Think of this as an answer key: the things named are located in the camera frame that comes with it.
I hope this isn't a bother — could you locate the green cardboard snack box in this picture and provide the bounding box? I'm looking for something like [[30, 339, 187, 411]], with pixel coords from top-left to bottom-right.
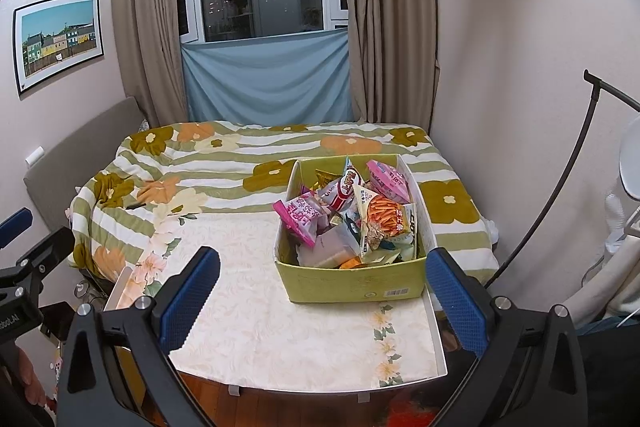
[[274, 154, 436, 303]]

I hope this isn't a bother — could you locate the cream floral table cloth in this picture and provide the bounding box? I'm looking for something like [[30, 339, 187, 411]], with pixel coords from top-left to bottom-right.
[[107, 212, 448, 393]]

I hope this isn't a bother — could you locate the pink strawberry snack bag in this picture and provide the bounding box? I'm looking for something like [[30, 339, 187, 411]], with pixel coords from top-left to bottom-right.
[[272, 191, 330, 248]]

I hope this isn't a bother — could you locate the beige curtain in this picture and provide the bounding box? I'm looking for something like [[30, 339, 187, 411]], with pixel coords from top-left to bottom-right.
[[347, 0, 438, 130], [112, 0, 188, 127]]

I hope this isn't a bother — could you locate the person's left hand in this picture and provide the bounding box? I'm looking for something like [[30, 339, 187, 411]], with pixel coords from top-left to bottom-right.
[[17, 348, 47, 407]]

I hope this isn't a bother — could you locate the framed houses picture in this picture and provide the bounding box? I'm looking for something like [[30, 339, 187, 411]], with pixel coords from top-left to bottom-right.
[[12, 0, 104, 96]]

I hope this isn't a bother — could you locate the red white snack bag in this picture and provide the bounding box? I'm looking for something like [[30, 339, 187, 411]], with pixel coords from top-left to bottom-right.
[[319, 158, 363, 212]]

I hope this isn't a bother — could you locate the grey bed headboard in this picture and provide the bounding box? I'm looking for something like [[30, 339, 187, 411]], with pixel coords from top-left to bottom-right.
[[23, 98, 145, 232]]

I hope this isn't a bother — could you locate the right beige curtain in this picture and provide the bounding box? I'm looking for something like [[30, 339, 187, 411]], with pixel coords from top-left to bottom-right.
[[347, 0, 438, 130]]

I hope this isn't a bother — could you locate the blue window cloth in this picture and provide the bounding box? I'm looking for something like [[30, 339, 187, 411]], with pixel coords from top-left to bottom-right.
[[181, 29, 355, 127]]

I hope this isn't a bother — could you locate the black lamp stand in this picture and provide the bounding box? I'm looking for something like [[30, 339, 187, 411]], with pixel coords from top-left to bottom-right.
[[484, 69, 639, 289]]

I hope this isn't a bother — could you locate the left beige curtain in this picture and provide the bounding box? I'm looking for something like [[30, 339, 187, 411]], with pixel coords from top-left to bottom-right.
[[112, 0, 188, 127]]

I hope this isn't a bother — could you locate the orange sticks snack bag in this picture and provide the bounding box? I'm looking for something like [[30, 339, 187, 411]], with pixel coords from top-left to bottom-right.
[[354, 185, 416, 265]]

